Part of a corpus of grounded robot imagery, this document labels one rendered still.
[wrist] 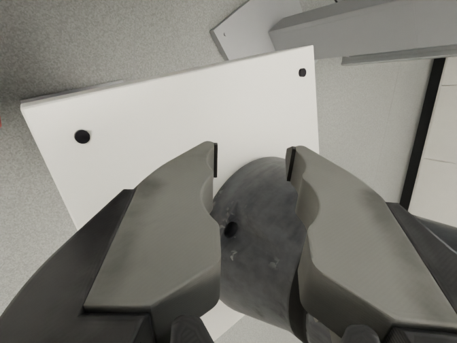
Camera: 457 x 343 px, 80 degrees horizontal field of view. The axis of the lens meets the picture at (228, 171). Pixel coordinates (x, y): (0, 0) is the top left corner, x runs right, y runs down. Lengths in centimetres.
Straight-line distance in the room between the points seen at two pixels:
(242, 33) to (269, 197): 111
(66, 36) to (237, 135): 86
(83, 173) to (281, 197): 13
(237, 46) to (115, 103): 110
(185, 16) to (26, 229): 92
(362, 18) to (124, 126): 100
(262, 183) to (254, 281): 7
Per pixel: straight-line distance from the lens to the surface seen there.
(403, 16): 107
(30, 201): 107
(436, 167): 295
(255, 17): 134
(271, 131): 26
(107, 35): 107
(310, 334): 20
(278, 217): 20
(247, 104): 24
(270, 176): 23
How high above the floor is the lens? 102
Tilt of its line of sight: 51 degrees down
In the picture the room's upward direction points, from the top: 111 degrees clockwise
